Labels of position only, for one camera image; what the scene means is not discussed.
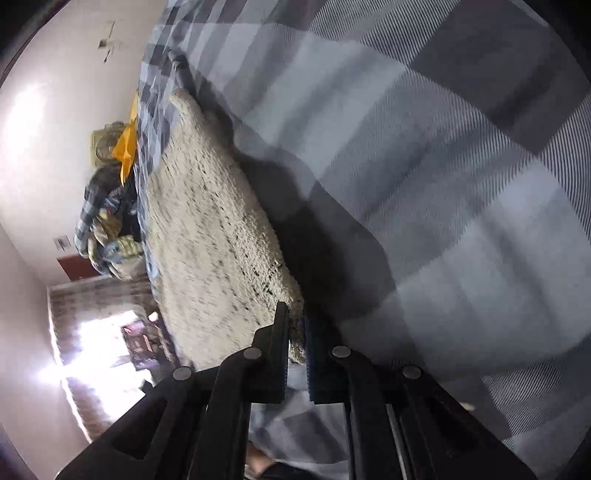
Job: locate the yellow paper envelope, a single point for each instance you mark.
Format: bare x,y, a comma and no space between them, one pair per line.
127,147

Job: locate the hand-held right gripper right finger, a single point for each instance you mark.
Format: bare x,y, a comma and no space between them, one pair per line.
316,364

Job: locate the blue checkered bed sheet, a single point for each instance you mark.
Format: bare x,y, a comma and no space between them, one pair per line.
415,184

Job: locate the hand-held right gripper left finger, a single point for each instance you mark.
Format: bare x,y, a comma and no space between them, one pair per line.
279,360

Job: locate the beige box fan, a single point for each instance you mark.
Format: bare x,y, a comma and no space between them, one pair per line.
104,143

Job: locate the cream plaid button shirt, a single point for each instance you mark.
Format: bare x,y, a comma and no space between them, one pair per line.
207,230

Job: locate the pile of checkered bedding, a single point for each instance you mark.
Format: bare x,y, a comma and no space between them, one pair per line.
106,221

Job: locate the red-brown door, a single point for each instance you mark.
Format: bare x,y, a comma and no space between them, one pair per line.
76,267

